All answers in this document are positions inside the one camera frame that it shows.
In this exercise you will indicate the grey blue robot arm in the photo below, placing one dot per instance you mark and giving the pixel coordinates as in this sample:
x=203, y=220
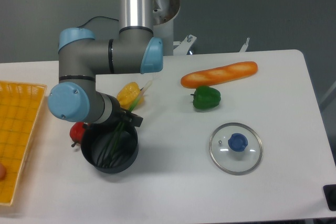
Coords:
x=82, y=58

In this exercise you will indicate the white bracket behind table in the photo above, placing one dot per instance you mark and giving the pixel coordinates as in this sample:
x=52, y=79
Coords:
x=245, y=45

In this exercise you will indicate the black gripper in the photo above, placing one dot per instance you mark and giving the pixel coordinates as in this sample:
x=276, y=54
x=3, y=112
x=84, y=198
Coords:
x=113, y=113

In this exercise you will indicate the black pot blue handle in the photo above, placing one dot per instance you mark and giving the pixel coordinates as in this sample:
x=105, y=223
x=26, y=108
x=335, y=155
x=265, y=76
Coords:
x=95, y=138

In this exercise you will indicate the green bell pepper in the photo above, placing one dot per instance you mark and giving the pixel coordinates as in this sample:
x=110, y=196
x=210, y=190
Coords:
x=205, y=98

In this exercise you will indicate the green onion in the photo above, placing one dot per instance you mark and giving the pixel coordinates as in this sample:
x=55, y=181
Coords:
x=106, y=155

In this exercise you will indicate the yellow plastic basket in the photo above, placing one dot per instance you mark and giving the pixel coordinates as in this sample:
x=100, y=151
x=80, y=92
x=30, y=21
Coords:
x=20, y=107

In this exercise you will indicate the glass lid blue knob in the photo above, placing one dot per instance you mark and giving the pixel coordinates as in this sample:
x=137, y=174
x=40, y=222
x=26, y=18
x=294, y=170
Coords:
x=235, y=148

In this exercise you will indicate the yellow bell pepper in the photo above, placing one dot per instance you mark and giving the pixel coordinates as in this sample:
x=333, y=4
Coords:
x=128, y=94

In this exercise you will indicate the orange baguette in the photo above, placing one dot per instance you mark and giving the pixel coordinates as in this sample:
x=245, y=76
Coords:
x=219, y=75

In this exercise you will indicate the red bell pepper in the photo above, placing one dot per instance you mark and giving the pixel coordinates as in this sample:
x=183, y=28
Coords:
x=77, y=132

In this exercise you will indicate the black device at edge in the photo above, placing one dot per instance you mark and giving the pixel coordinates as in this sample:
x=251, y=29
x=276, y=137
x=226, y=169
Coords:
x=330, y=196

